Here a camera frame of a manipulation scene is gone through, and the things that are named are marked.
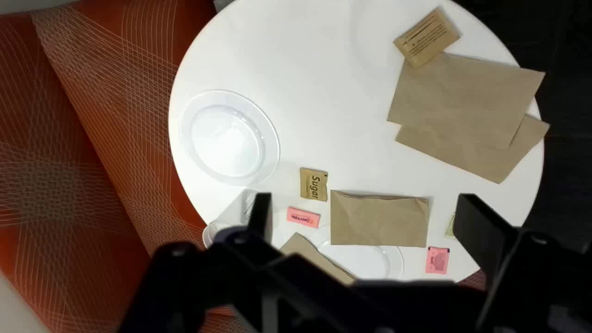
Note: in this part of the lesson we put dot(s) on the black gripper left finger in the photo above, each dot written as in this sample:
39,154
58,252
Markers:
204,289

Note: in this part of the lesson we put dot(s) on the pink sweetener packet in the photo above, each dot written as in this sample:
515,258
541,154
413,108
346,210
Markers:
437,260
304,217

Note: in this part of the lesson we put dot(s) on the large brown printed packet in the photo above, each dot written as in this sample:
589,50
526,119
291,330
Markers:
426,38

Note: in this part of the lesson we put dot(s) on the yellow sweetener packet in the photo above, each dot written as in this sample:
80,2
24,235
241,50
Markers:
450,226

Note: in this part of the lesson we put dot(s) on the small brown sugar packet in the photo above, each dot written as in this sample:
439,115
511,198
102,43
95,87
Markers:
313,184

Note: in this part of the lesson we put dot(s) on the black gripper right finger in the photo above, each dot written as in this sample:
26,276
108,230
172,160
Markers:
537,284

